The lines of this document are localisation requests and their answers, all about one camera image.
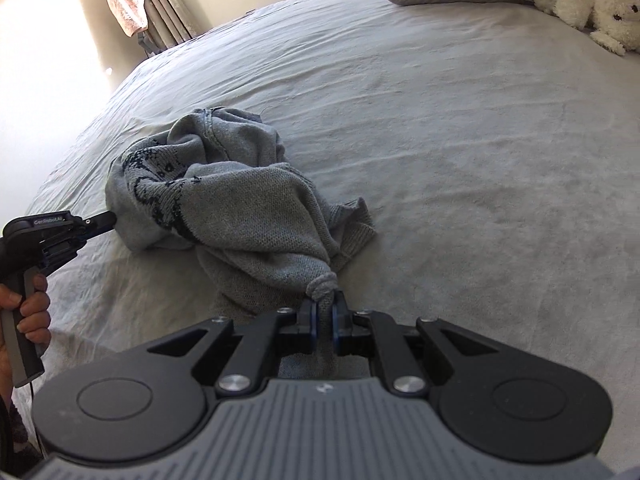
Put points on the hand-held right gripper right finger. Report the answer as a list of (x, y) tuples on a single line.
[(336, 330)]

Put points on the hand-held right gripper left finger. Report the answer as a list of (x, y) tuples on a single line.
[(313, 327)]

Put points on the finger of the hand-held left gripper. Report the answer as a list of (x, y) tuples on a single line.
[(102, 222)]

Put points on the grey knit sweater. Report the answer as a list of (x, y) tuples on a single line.
[(240, 200)]

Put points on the person's left hand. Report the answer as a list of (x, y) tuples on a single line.
[(35, 320)]

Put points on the dark grey object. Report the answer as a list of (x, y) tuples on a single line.
[(147, 42)]

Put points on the dark fleece robe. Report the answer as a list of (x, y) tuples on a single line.
[(17, 425)]

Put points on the bed with grey sheet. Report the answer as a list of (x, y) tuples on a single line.
[(450, 160)]

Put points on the pink hanging cloth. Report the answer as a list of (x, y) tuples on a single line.
[(125, 5)]

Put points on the grey curtain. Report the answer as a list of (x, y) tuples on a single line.
[(160, 0)]

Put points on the white plush toy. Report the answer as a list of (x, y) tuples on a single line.
[(570, 2)]

